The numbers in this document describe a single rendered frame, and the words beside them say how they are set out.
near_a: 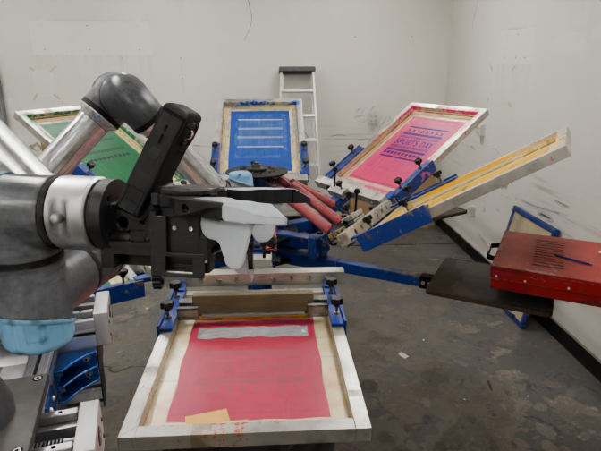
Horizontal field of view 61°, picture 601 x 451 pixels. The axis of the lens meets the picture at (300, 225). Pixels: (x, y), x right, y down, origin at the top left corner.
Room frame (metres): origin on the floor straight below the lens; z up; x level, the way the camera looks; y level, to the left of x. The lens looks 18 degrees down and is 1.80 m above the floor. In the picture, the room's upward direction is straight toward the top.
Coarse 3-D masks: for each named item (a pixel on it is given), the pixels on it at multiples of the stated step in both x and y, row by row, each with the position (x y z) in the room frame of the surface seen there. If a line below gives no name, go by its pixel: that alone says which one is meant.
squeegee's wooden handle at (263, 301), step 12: (192, 300) 1.56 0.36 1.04; (204, 300) 1.57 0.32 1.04; (216, 300) 1.57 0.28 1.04; (228, 300) 1.57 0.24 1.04; (240, 300) 1.57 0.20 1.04; (252, 300) 1.58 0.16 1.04; (264, 300) 1.58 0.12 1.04; (276, 300) 1.58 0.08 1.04; (288, 300) 1.58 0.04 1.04; (300, 300) 1.59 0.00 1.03; (312, 300) 1.59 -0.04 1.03; (204, 312) 1.57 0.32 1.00; (216, 312) 1.57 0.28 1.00
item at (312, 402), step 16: (256, 320) 1.59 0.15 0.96; (272, 320) 1.59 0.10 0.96; (288, 320) 1.59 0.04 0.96; (304, 320) 1.59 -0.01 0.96; (256, 336) 1.48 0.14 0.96; (288, 336) 1.48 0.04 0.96; (304, 336) 1.48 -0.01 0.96; (304, 352) 1.39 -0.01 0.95; (304, 368) 1.30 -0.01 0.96; (320, 368) 1.30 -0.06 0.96; (320, 384) 1.22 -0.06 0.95; (256, 400) 1.15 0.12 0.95; (272, 400) 1.15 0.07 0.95; (288, 400) 1.15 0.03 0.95; (304, 400) 1.15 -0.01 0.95; (320, 400) 1.15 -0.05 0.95; (256, 416) 1.09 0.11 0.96; (272, 416) 1.09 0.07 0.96; (288, 416) 1.09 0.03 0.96; (304, 416) 1.09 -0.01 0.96; (320, 416) 1.09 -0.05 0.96
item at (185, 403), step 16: (208, 320) 1.59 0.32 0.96; (224, 320) 1.59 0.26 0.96; (240, 320) 1.59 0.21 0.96; (192, 336) 1.48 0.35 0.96; (192, 352) 1.39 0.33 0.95; (192, 368) 1.30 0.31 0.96; (192, 384) 1.22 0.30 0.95; (176, 400) 1.15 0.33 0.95; (192, 400) 1.15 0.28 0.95; (208, 400) 1.15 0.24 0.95; (224, 400) 1.15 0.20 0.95; (240, 400) 1.15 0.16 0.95; (176, 416) 1.09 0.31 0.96; (240, 416) 1.09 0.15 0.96
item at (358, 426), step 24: (312, 288) 1.78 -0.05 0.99; (168, 336) 1.42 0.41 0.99; (336, 336) 1.42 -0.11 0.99; (144, 384) 1.17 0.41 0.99; (144, 408) 1.07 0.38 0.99; (360, 408) 1.07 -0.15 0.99; (120, 432) 0.98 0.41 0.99; (144, 432) 0.98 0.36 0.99; (168, 432) 0.98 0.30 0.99; (192, 432) 0.98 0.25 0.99; (216, 432) 0.98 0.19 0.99; (240, 432) 0.98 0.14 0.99; (264, 432) 0.99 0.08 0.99; (288, 432) 0.99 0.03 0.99; (312, 432) 0.99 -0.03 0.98; (336, 432) 1.00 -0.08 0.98; (360, 432) 1.00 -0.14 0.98
